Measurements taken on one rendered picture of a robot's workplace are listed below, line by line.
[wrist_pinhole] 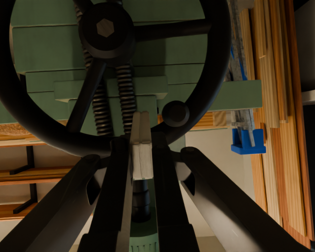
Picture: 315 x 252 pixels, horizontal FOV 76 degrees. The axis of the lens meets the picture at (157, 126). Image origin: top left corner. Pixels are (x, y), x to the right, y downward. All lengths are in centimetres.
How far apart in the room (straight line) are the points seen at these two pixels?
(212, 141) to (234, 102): 261
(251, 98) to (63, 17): 42
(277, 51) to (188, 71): 143
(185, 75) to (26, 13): 34
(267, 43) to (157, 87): 159
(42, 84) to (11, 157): 323
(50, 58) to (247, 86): 41
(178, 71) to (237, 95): 13
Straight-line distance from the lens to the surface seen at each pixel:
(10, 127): 53
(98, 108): 31
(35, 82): 48
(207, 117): 60
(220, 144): 310
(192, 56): 45
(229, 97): 45
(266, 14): 194
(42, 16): 51
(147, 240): 58
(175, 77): 43
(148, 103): 32
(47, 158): 340
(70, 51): 47
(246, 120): 129
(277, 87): 183
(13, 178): 312
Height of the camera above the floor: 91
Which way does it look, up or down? 2 degrees up
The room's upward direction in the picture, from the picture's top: 176 degrees clockwise
